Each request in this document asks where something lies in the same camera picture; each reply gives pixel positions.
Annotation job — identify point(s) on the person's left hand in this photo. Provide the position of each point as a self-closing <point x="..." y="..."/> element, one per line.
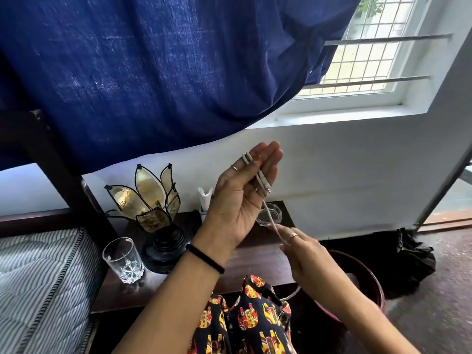
<point x="230" y="213"/>

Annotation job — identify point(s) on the black patterned cloth pouch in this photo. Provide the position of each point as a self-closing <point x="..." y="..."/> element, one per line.
<point x="254" y="320"/>

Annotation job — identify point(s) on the person's right hand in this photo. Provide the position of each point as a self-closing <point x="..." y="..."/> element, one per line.
<point x="308" y="258"/>

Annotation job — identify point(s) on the dark door frame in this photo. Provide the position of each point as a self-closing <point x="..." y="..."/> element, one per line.
<point x="442" y="191"/>

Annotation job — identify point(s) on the lotus shaped glass lamp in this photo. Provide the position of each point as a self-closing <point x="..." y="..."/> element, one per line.
<point x="153" y="202"/>

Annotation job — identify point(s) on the clear glass ashtray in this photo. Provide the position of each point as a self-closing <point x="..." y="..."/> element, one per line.
<point x="274" y="213"/>

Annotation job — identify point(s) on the dark wooden side table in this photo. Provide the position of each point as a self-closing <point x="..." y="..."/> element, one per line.
<point x="258" y="261"/>

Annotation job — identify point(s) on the black plastic bag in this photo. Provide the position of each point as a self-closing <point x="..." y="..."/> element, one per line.
<point x="409" y="261"/>

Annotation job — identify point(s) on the person's right forearm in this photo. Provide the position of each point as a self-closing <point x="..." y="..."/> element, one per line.
<point x="361" y="320"/>

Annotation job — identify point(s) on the clear drinking glass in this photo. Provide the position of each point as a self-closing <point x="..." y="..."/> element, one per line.
<point x="123" y="261"/>

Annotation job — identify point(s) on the person's right thumb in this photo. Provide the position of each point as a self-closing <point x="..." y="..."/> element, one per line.
<point x="286" y="248"/>

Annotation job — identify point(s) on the person's left forearm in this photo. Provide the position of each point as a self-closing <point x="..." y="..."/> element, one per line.
<point x="177" y="309"/>

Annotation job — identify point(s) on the maroon plastic bucket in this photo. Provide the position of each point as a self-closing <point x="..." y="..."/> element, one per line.
<point x="363" y="280"/>

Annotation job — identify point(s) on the striped mattress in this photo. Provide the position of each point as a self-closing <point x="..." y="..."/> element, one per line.
<point x="40" y="287"/>

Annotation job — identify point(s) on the dark wooden bed frame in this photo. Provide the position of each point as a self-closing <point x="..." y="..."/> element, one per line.
<point x="55" y="169"/>

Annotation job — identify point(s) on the person's left middle finger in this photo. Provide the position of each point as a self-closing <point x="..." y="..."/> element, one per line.
<point x="270" y="155"/>

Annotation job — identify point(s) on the grey window bar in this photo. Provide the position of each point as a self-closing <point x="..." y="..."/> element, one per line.
<point x="365" y="82"/>
<point x="387" y="40"/>

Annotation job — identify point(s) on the blue curtain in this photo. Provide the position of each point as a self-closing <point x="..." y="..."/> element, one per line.
<point x="155" y="77"/>

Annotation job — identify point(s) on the white window with grille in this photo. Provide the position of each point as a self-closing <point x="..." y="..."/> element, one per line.
<point x="368" y="58"/>

